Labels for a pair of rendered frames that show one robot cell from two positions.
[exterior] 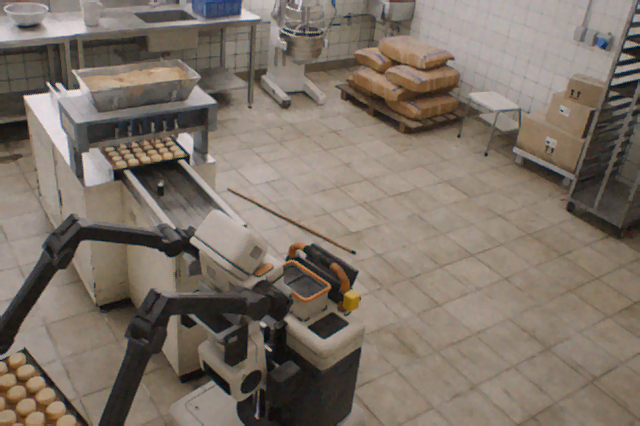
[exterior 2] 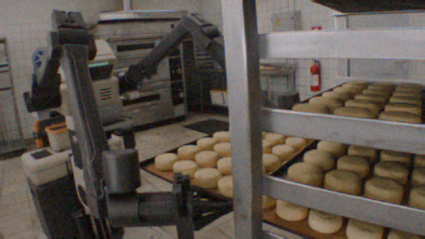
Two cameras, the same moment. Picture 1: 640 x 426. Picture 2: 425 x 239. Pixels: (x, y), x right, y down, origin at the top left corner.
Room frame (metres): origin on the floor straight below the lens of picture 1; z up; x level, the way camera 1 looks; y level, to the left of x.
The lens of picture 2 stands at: (1.27, 1.40, 1.23)
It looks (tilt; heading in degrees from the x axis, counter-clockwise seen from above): 13 degrees down; 270
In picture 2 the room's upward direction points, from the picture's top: 4 degrees counter-clockwise
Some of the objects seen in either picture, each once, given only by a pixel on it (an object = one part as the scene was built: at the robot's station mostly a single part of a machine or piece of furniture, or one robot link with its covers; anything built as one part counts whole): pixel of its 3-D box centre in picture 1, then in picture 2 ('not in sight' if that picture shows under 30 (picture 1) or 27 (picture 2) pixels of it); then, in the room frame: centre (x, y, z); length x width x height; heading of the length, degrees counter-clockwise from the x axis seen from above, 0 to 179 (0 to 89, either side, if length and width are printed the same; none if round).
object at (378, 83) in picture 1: (388, 82); not in sight; (6.25, -0.57, 0.32); 0.72 x 0.42 x 0.17; 41
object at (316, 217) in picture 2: not in sight; (325, 217); (1.12, 1.07, 0.99); 0.05 x 0.05 x 0.02
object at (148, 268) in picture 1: (180, 270); not in sight; (2.65, 0.65, 0.45); 0.70 x 0.34 x 0.90; 36
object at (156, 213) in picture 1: (107, 150); not in sight; (3.06, 1.14, 0.87); 2.01 x 0.03 x 0.07; 36
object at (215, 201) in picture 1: (159, 141); not in sight; (3.23, 0.90, 0.87); 2.01 x 0.03 x 0.07; 36
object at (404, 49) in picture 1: (414, 52); not in sight; (6.35, -0.79, 0.62); 0.72 x 0.42 x 0.17; 43
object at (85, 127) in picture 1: (140, 131); not in sight; (3.06, 0.95, 1.01); 0.72 x 0.33 x 0.34; 126
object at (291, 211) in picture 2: not in sight; (292, 207); (1.16, 1.03, 0.99); 0.05 x 0.05 x 0.02
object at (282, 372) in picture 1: (251, 377); not in sight; (1.79, 0.18, 0.62); 0.28 x 0.27 x 0.25; 48
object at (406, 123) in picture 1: (400, 104); not in sight; (6.38, -0.74, 0.06); 1.20 x 0.80 x 0.11; 39
